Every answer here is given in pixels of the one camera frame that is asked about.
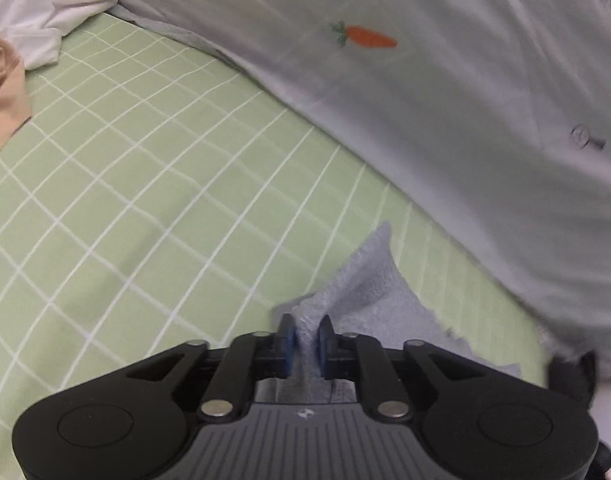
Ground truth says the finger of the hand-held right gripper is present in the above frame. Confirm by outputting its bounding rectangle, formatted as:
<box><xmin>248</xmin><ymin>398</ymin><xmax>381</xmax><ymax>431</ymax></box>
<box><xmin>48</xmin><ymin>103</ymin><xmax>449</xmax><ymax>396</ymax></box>
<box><xmin>549</xmin><ymin>351</ymin><xmax>599</xmax><ymax>403</ymax></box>

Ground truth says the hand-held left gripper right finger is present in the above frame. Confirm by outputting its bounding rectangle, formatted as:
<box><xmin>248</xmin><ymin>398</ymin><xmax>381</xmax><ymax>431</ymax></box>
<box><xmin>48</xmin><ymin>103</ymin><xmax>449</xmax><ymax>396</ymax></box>
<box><xmin>317</xmin><ymin>316</ymin><xmax>486</xmax><ymax>418</ymax></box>

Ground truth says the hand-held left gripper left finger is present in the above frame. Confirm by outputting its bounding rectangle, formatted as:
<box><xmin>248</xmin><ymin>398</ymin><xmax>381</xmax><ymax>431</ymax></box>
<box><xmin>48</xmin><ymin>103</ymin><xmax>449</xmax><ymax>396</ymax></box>
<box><xmin>126</xmin><ymin>315</ymin><xmax>297</xmax><ymax>421</ymax></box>

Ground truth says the grey zip hoodie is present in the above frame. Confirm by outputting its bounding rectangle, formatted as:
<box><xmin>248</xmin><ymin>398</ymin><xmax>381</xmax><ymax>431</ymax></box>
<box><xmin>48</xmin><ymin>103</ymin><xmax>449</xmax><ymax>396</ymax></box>
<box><xmin>271</xmin><ymin>220</ymin><xmax>523</xmax><ymax>406</ymax></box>

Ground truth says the green checked bed sheet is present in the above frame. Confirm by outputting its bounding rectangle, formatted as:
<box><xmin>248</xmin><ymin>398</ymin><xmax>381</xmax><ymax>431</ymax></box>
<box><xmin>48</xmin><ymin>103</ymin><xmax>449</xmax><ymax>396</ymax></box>
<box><xmin>0</xmin><ymin>12</ymin><xmax>556</xmax><ymax>441</ymax></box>

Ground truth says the white carrot print bedsheet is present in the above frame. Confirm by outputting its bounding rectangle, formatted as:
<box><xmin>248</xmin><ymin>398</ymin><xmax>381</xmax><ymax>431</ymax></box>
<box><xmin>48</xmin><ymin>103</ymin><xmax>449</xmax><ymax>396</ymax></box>
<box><xmin>50</xmin><ymin>0</ymin><xmax>611</xmax><ymax>381</ymax></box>

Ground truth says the beige garment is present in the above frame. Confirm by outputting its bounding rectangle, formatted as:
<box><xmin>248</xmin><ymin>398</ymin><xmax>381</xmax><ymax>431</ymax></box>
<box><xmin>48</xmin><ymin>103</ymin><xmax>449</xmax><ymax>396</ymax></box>
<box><xmin>0</xmin><ymin>27</ymin><xmax>33</xmax><ymax>157</ymax></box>

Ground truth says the white garment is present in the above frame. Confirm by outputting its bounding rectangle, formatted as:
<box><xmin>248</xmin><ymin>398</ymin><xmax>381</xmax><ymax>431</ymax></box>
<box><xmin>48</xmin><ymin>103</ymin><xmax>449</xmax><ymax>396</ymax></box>
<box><xmin>0</xmin><ymin>0</ymin><xmax>128</xmax><ymax>71</ymax></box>

